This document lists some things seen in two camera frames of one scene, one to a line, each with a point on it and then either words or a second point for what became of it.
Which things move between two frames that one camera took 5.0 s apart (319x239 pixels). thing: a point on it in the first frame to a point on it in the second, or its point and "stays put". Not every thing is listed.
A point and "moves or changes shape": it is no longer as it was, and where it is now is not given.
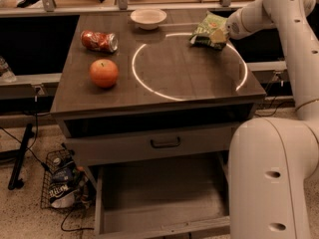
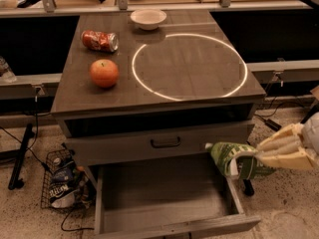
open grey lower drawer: (161, 200) stays put
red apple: (104, 73) stays put
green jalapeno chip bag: (209, 24) moves or changes shape
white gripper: (234, 26) to (311, 133)
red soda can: (100, 41) stays put
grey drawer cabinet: (152, 115) stays put
